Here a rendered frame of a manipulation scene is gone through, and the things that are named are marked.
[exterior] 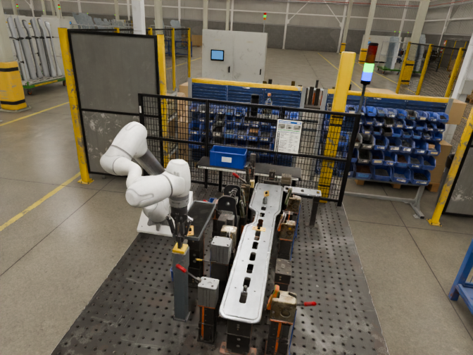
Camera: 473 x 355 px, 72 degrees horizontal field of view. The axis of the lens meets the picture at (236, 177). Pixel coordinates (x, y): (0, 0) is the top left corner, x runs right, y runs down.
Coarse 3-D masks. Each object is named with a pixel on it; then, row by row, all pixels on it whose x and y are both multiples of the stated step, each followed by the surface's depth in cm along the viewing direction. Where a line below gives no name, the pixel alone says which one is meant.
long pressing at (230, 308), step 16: (256, 192) 248; (272, 192) 250; (256, 208) 226; (272, 208) 228; (256, 224) 209; (272, 224) 210; (240, 240) 191; (256, 240) 193; (240, 256) 179; (256, 256) 179; (240, 272) 167; (256, 272) 168; (240, 288) 157; (256, 288) 158; (224, 304) 147; (240, 304) 148; (256, 304) 148; (240, 320) 141; (256, 320) 141
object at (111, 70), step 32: (64, 32) 383; (96, 32) 378; (96, 64) 394; (128, 64) 388; (160, 64) 379; (96, 96) 412; (128, 96) 405; (96, 128) 430; (160, 128) 415; (96, 160) 450
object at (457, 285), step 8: (472, 240) 274; (472, 248) 272; (472, 256) 275; (464, 264) 281; (472, 264) 278; (464, 272) 282; (456, 280) 290; (464, 280) 285; (456, 288) 288; (464, 288) 287; (472, 288) 288; (448, 296) 299; (456, 296) 293; (464, 296) 277; (472, 296) 279; (472, 304) 266; (472, 312) 262
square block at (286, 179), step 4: (284, 176) 264; (288, 176) 264; (284, 180) 264; (288, 180) 263; (284, 184) 265; (288, 184) 264; (288, 188) 266; (284, 192) 268; (284, 196) 270; (284, 204) 276; (284, 208) 275
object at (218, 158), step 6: (210, 150) 281; (216, 150) 294; (222, 150) 293; (228, 150) 292; (234, 150) 291; (240, 150) 290; (246, 150) 285; (210, 156) 280; (216, 156) 279; (222, 156) 278; (228, 156) 277; (234, 156) 276; (240, 156) 276; (210, 162) 282; (216, 162) 281; (222, 162) 280; (228, 162) 279; (234, 162) 279; (240, 162) 278; (240, 168) 280
